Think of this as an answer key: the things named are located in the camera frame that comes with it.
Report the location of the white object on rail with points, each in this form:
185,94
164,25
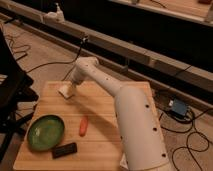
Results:
58,15

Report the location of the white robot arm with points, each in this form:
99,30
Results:
141,136

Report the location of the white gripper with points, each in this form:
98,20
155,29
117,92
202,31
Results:
77,77

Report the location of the green plate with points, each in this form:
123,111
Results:
45,133

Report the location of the black rectangular block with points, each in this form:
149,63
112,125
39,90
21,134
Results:
64,150

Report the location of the white sponge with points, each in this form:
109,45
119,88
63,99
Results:
63,91

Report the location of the orange carrot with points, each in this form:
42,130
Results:
83,126

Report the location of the black chair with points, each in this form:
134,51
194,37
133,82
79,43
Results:
14,89

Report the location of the long wooden rail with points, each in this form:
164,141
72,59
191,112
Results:
120,28

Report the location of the blue box on floor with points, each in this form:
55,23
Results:
178,107

